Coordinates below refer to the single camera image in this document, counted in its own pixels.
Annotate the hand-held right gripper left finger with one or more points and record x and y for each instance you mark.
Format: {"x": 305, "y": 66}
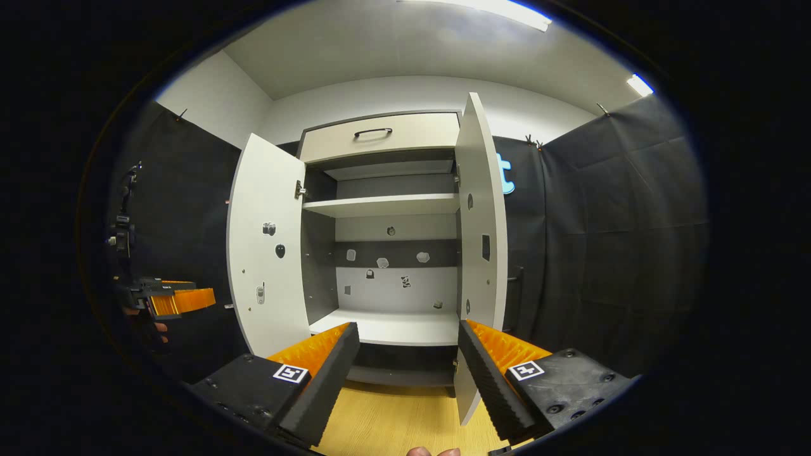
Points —
{"x": 329, "y": 386}

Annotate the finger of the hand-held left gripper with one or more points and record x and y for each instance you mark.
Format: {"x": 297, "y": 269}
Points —
{"x": 177, "y": 286}
{"x": 190, "y": 299}

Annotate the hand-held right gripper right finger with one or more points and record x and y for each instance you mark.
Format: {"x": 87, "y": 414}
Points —
{"x": 491, "y": 392}

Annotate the beige double-door shoe cabinet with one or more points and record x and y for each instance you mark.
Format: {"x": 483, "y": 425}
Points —
{"x": 320, "y": 266}

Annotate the beige cabinet door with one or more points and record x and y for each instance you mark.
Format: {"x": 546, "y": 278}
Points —
{"x": 481, "y": 158}
{"x": 266, "y": 190}

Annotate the metal door hinge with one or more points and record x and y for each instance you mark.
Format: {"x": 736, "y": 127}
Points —
{"x": 299, "y": 189}

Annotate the white cabinet shelf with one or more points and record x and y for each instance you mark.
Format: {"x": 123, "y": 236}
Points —
{"x": 380, "y": 206}

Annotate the beige cabinet drawer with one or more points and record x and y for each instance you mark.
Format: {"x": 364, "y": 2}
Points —
{"x": 418, "y": 136}

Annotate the black backdrop cloth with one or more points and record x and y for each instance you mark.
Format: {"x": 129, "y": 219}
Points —
{"x": 602, "y": 253}

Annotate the small ceiling light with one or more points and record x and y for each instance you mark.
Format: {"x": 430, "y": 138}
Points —
{"x": 640, "y": 85}

